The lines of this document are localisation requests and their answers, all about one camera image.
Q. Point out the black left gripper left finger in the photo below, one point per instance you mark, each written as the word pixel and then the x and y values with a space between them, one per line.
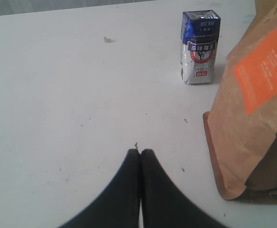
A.
pixel 118 205

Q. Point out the brown paper shopping bag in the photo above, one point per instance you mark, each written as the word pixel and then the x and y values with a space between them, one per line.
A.
pixel 269 12

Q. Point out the brown kraft coffee pouch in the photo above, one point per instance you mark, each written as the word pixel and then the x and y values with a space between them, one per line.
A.
pixel 241 127

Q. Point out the small paper scrap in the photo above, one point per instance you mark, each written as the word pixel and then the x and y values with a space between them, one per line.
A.
pixel 109 40

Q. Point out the blue white milk carton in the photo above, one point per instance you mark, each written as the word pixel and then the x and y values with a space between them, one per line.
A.
pixel 200 31

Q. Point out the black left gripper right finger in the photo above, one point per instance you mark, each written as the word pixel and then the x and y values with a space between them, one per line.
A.
pixel 163 204

